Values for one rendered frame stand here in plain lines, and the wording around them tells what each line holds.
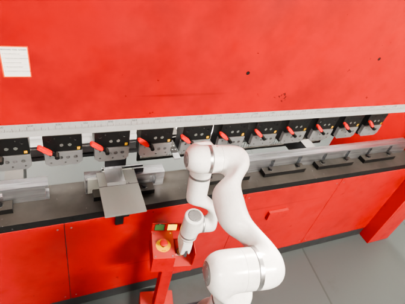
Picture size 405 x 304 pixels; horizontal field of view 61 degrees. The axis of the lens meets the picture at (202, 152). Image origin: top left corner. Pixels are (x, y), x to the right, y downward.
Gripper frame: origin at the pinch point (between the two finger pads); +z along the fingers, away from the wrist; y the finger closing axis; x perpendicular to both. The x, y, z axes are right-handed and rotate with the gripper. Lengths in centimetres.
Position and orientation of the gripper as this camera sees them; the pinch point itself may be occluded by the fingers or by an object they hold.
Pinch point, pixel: (182, 251)
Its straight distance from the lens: 177.0
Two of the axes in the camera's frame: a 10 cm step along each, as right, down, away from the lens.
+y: 1.4, 7.3, -6.7
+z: -2.1, 6.9, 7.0
